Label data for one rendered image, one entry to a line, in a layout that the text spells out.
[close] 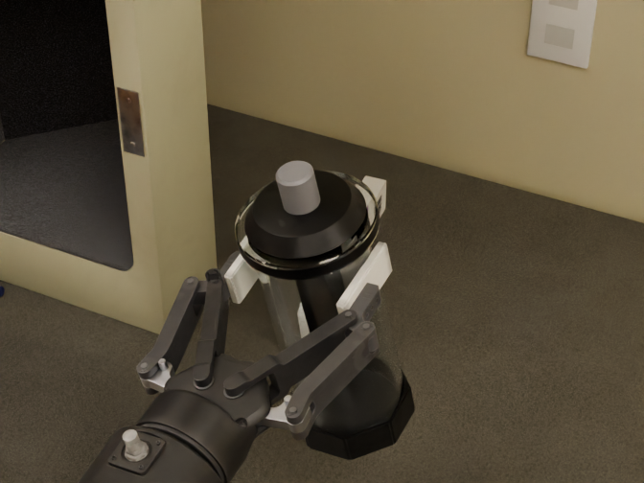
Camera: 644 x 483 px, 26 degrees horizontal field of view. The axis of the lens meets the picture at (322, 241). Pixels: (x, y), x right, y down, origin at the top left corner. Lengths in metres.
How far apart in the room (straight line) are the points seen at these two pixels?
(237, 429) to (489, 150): 0.80
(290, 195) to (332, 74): 0.71
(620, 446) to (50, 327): 0.59
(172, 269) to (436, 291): 0.29
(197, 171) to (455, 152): 0.41
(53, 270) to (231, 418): 0.56
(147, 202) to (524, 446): 0.42
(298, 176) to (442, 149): 0.71
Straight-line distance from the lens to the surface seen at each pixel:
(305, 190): 1.00
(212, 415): 0.94
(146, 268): 1.39
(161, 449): 0.91
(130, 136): 1.30
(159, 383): 1.01
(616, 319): 1.48
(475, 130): 1.66
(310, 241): 1.00
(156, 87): 1.28
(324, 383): 0.97
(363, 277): 1.02
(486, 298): 1.49
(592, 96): 1.59
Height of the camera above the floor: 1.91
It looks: 39 degrees down
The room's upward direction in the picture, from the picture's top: straight up
